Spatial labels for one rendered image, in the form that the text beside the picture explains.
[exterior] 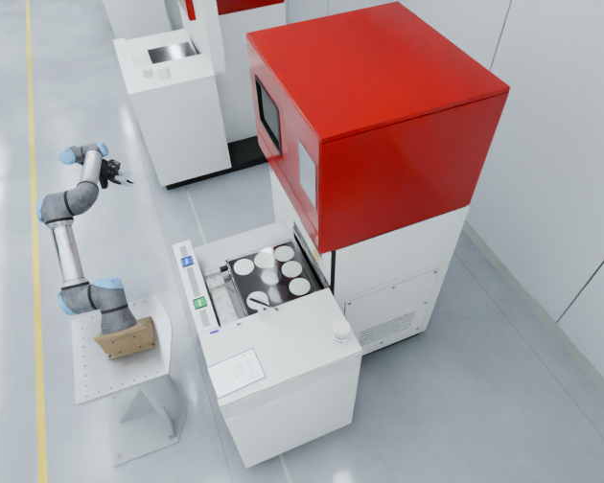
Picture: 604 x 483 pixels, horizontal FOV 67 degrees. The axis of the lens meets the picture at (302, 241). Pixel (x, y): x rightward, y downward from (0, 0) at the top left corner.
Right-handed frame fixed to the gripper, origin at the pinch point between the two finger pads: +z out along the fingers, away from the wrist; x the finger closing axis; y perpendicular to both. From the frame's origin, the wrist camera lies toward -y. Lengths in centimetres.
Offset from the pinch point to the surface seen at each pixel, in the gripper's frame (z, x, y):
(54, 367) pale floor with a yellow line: 1, -29, -136
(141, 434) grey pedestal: 65, -67, -109
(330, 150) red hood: 67, -71, 99
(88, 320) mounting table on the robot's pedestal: 15, -61, -40
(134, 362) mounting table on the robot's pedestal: 42, -80, -30
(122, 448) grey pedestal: 59, -75, -115
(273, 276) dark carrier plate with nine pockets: 84, -39, 16
